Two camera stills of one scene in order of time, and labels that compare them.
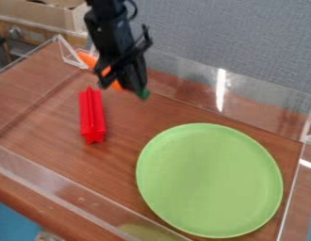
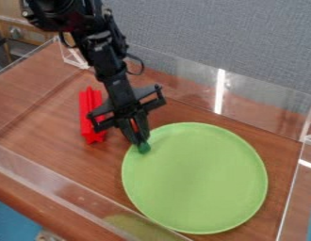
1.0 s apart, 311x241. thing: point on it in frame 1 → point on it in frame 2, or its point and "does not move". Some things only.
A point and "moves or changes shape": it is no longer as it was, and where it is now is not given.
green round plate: x=211 y=179 moves or changes shape
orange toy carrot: x=90 y=62 moves or changes shape
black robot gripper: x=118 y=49 → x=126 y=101
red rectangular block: x=92 y=115 does not move
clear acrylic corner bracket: x=80 y=58 does not move
